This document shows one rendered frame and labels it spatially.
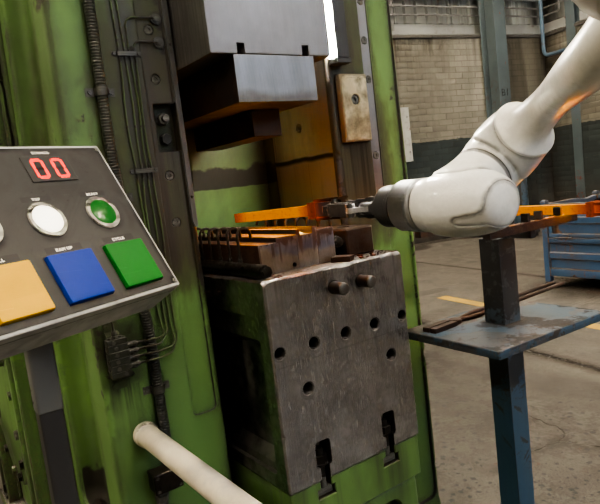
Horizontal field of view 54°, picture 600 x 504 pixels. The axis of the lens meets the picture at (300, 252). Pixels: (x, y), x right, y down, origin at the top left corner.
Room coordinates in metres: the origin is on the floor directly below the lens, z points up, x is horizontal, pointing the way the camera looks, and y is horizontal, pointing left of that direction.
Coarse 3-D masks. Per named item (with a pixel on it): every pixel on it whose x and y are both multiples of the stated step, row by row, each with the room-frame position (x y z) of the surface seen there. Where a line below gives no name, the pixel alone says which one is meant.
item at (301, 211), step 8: (320, 200) 1.20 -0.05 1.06; (328, 200) 1.18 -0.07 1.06; (344, 200) 1.16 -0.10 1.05; (288, 208) 1.29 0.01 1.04; (296, 208) 1.27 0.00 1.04; (304, 208) 1.25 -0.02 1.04; (312, 208) 1.21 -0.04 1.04; (240, 216) 1.47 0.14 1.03; (248, 216) 1.44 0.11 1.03; (256, 216) 1.41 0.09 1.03; (264, 216) 1.38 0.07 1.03; (272, 216) 1.35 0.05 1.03; (280, 216) 1.32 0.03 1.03; (288, 216) 1.30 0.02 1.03; (296, 216) 1.27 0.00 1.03; (304, 216) 1.25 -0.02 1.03; (312, 216) 1.21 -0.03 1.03
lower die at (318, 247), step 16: (224, 240) 1.42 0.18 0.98; (240, 240) 1.35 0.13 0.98; (256, 240) 1.29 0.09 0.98; (272, 240) 1.24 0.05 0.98; (288, 240) 1.25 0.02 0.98; (304, 240) 1.27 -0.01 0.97; (320, 240) 1.29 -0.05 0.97; (208, 256) 1.40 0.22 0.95; (224, 256) 1.33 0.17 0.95; (256, 256) 1.21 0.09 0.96; (272, 256) 1.22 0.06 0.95; (288, 256) 1.24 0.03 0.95; (304, 256) 1.27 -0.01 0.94; (320, 256) 1.29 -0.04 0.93
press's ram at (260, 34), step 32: (192, 0) 1.21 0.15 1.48; (224, 0) 1.20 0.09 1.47; (256, 0) 1.24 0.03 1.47; (288, 0) 1.29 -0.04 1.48; (320, 0) 1.34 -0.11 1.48; (192, 32) 1.23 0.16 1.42; (224, 32) 1.20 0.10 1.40; (256, 32) 1.24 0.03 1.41; (288, 32) 1.28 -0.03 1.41; (320, 32) 1.33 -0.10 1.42; (192, 64) 1.26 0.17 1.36
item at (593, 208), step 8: (520, 208) 1.49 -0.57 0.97; (528, 208) 1.47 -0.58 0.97; (536, 208) 1.45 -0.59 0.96; (544, 208) 1.43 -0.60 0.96; (552, 208) 1.41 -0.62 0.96; (568, 208) 1.37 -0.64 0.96; (576, 208) 1.36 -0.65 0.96; (584, 208) 1.34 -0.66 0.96; (592, 208) 1.32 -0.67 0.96; (592, 216) 1.32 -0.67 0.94
